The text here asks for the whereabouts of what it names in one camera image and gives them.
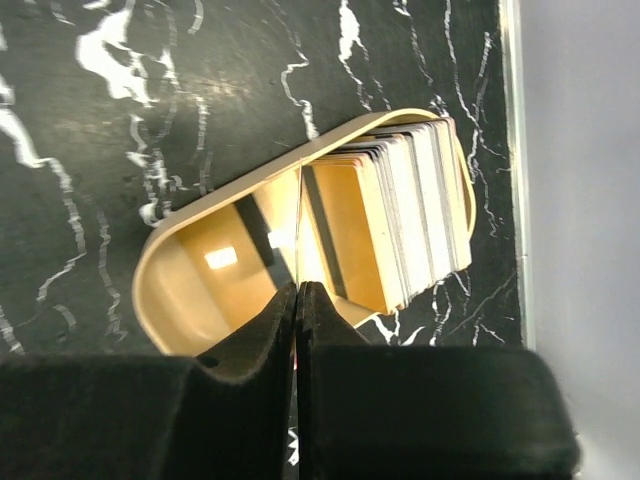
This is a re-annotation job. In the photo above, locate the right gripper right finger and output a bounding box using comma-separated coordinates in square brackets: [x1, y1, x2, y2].
[297, 282, 581, 479]

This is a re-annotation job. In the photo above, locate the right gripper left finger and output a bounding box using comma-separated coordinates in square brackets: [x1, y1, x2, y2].
[1, 285, 297, 479]

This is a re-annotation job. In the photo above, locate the wooden oval card tray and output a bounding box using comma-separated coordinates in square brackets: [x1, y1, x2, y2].
[132, 108, 445, 356]

